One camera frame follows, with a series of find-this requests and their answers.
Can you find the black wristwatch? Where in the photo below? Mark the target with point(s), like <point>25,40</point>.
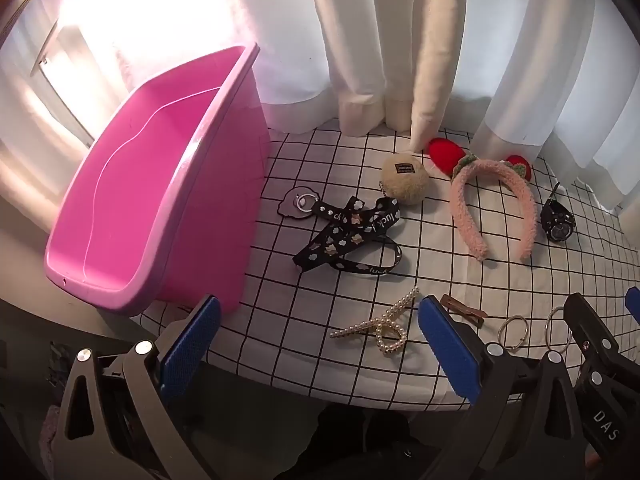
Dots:
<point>557,227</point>

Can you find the white cloud-shaped charm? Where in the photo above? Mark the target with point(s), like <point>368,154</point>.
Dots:
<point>292,207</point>

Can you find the pearl hair clip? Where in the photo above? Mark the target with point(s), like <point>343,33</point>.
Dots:
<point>387,315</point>

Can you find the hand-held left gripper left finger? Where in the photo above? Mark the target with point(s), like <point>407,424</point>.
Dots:
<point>192,345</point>

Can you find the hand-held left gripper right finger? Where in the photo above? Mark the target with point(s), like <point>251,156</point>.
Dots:
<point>447,350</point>

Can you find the grey knit cloth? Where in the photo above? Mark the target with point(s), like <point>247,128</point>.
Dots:
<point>50,430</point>

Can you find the pink plastic bin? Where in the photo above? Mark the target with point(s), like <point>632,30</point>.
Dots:
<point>150,160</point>

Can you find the white black-checked tablecloth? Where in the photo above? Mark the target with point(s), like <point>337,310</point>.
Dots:
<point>420,260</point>

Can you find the brown hair clip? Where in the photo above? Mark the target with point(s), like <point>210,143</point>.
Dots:
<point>467,312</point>

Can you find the white sheer curtain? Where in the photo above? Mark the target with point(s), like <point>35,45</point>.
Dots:
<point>550,85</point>

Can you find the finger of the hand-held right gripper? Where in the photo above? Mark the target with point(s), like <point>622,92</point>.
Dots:
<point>590,332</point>
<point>635,305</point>

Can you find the pink fuzzy strawberry headband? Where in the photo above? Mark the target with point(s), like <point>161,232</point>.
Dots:
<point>467,220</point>

